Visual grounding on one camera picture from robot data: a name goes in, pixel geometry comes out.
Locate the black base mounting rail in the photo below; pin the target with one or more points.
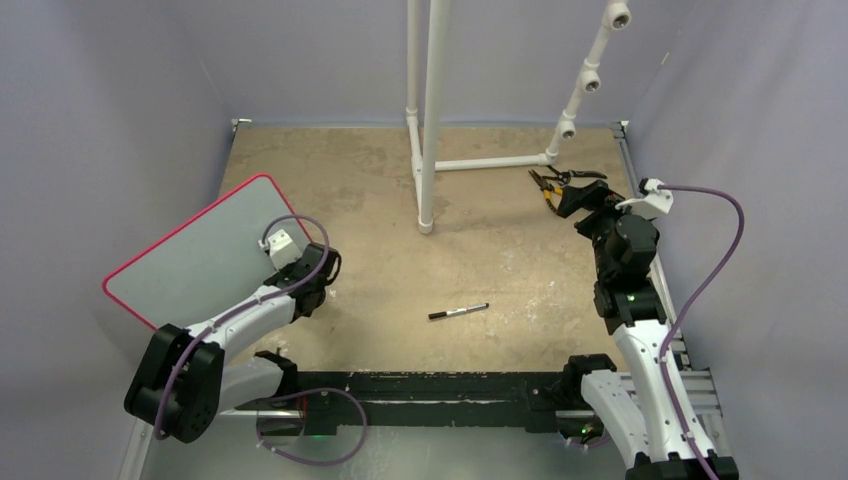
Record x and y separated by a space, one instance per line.
531 401

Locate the red-framed whiteboard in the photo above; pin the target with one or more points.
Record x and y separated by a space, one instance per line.
210 262

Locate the white PVC pipe frame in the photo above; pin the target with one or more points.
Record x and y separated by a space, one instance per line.
555 66

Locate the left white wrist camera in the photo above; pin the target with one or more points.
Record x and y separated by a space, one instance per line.
281 249

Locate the yellow-handled pliers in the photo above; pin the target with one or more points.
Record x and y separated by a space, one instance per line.
549 185

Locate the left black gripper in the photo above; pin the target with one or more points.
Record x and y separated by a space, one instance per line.
288 269

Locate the black whiteboard marker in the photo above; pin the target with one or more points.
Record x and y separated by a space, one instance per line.
458 311

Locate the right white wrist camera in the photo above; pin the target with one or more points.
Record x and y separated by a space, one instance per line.
656 200

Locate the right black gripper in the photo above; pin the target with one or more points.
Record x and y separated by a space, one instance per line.
598 196

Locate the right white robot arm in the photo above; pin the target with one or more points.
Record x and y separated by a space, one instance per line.
656 429

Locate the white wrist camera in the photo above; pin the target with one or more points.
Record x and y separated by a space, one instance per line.
281 249
656 200

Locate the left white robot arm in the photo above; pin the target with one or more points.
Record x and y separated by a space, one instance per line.
186 377

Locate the black-handled pliers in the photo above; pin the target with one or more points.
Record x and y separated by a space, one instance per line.
563 178

